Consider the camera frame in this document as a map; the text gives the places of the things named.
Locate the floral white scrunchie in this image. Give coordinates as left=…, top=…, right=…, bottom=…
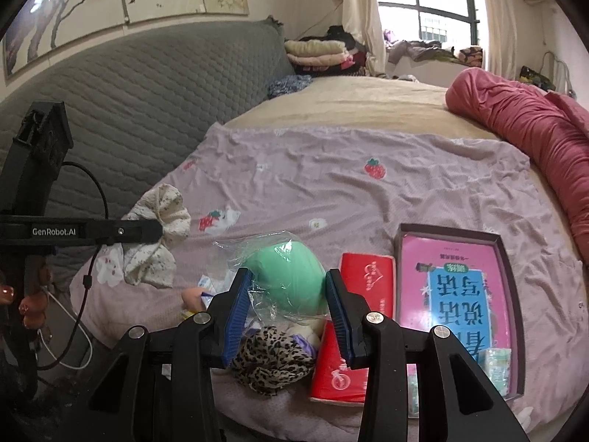
left=123, top=184, right=192, bottom=288

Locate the green sponge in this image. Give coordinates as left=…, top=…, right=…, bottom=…
left=212, top=232, right=328, bottom=326

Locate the leopard print cloth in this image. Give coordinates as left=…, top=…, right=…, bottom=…
left=230, top=326, right=317, bottom=396

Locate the green tissue packet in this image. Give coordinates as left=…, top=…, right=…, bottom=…
left=477, top=348, right=511, bottom=397

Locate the white purple snack packet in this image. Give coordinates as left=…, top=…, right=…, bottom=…
left=198, top=270, right=236, bottom=308

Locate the plush bear purple dress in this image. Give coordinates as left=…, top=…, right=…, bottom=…
left=276, top=317, right=325, bottom=359

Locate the red tissue pack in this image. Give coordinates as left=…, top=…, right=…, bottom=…
left=310, top=252, right=394, bottom=406

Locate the pink book tray box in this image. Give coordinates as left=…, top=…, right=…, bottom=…
left=394, top=224, right=526, bottom=401

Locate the purple strawberry print blanket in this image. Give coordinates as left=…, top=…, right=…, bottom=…
left=70, top=125, right=588, bottom=426

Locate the blue patterned cloth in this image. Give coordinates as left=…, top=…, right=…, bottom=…
left=268, top=75, right=313, bottom=99

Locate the folded blankets stack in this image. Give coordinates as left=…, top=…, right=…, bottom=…
left=283, top=39, right=355, bottom=73

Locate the clothes pile on sill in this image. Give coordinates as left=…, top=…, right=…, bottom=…
left=387, top=40, right=483, bottom=68

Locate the pink red quilt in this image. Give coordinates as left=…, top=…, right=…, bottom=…
left=445, top=68, right=589, bottom=260

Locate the right cream curtain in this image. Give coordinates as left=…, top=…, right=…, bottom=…
left=485, top=0, right=517, bottom=80

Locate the cream curtain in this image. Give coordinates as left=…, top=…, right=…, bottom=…
left=334, top=0, right=387, bottom=76
left=485, top=0, right=517, bottom=80

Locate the window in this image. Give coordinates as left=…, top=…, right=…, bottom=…
left=377, top=0, right=482, bottom=50

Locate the left cream curtain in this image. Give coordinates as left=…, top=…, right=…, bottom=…
left=334, top=0, right=387, bottom=76

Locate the black cable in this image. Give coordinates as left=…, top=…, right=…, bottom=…
left=36, top=159, right=111, bottom=371

